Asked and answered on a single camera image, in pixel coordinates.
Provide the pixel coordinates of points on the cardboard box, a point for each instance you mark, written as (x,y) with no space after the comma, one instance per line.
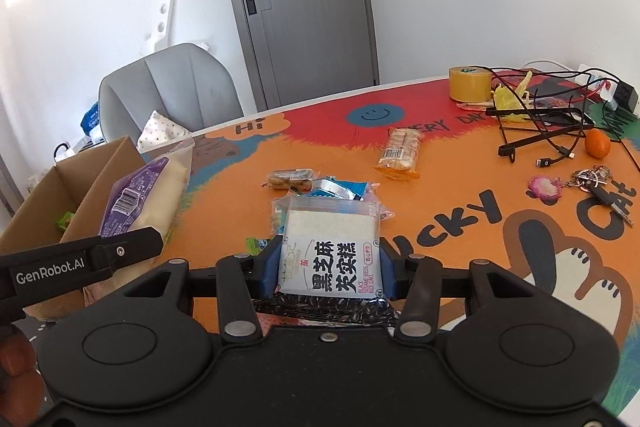
(69,202)

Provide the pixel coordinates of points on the purple bread bag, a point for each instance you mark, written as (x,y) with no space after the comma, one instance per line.
(150,196)

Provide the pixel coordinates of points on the small brown snack bar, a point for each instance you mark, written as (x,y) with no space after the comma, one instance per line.
(297,180)

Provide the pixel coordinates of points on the person left hand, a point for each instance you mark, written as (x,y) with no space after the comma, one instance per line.
(22,390)

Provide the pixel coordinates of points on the orange tangerine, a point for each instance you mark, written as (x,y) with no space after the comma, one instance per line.
(597,143)

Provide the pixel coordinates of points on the pink apple keychain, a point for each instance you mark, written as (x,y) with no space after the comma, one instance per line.
(548,190)

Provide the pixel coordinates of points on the key bunch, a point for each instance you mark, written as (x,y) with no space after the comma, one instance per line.
(594,181)

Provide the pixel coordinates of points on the grey armchair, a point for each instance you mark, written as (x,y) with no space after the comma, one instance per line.
(183,83)

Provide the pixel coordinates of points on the black stand frame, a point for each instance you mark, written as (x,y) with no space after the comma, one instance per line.
(559,127)

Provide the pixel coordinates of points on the white dotted cushion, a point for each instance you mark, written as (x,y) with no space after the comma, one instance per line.
(159,130)

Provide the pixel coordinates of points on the black power adapter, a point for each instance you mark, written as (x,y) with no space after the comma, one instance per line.
(626,96)

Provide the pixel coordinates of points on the blue snack packet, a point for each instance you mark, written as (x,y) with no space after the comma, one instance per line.
(330,187)

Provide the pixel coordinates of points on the white power strip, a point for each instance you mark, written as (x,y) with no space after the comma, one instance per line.
(596,80)

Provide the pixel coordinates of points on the colourful cat table mat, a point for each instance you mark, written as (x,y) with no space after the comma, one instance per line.
(509,311)

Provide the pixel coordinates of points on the yellow tape roll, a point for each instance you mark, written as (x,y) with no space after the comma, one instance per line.
(469,84)

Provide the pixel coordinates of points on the yellow plastic bag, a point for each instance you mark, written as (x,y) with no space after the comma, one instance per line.
(510,99)

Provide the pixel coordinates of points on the biscuit packet orange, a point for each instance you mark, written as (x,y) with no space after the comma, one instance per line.
(400,156)

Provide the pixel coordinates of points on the black sesame cake packet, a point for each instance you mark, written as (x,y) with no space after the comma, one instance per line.
(331,248)

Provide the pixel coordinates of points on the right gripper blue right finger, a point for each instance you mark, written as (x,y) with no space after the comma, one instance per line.
(388,257)

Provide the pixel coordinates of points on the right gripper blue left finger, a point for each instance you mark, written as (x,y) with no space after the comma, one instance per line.
(269,261)

